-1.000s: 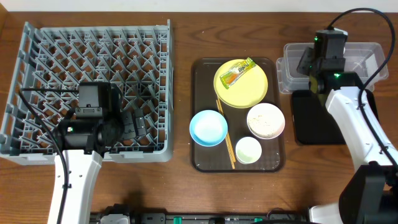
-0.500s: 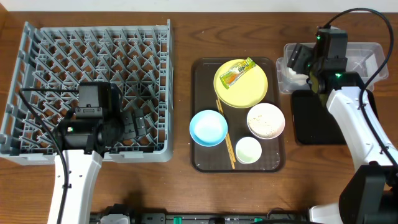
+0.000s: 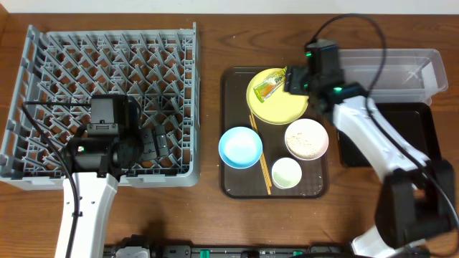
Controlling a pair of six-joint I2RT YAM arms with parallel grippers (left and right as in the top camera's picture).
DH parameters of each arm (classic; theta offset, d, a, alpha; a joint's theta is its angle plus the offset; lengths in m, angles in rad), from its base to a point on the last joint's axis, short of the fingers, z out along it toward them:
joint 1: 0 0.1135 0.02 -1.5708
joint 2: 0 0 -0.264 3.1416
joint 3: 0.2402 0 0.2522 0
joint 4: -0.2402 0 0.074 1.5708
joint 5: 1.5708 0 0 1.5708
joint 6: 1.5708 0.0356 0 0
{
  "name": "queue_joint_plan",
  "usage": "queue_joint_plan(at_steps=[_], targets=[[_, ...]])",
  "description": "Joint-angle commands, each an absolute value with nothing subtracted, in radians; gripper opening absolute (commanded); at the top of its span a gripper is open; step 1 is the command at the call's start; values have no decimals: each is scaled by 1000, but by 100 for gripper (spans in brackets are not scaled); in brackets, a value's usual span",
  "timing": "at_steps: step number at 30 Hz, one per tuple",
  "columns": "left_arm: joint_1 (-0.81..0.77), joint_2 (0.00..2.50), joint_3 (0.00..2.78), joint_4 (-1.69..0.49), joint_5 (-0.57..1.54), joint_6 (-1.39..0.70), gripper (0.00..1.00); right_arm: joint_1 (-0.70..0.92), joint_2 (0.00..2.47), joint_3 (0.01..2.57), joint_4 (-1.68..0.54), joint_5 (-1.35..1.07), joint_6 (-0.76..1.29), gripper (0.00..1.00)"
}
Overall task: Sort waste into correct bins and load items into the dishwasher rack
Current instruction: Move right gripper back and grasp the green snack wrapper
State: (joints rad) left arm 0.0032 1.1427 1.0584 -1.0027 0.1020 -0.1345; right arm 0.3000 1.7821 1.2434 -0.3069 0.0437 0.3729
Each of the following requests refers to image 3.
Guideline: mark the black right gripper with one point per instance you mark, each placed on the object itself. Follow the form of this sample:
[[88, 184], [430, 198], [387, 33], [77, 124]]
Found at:
[[296, 80]]

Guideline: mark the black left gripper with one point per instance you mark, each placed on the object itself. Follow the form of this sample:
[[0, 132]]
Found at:
[[153, 143]]

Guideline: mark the green orange snack wrapper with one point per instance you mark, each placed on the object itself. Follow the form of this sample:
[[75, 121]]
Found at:
[[270, 84]]

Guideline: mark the pink bowl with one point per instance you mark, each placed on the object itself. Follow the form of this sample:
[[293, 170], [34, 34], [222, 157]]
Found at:
[[312, 128]]

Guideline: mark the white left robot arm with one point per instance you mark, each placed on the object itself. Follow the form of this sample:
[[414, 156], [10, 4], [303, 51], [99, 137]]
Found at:
[[87, 203]]

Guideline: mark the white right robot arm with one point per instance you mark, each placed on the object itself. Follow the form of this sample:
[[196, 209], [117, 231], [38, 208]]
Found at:
[[417, 199]]

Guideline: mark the black waste tray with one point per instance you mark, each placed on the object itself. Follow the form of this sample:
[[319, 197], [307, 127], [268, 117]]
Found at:
[[413, 121]]

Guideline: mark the grey dishwasher rack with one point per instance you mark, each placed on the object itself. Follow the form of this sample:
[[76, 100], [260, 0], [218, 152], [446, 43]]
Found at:
[[61, 71]]

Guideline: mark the yellow plate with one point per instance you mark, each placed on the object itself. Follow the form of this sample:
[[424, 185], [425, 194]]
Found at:
[[280, 108]]

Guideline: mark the cooked rice leftovers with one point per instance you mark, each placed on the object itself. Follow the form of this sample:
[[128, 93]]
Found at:
[[303, 146]]

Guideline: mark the dark brown serving tray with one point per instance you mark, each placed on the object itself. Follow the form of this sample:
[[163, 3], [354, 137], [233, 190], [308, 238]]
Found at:
[[250, 183]]

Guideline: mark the blue bowl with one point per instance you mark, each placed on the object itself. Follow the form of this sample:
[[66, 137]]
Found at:
[[240, 147]]

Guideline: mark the wooden chopstick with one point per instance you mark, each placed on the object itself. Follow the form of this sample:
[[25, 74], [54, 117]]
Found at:
[[266, 168], [267, 179]]

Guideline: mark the small pale green bowl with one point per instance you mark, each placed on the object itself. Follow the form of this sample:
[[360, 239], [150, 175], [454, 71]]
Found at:
[[286, 173]]

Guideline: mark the clear plastic bin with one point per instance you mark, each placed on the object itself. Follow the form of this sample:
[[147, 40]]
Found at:
[[409, 75]]

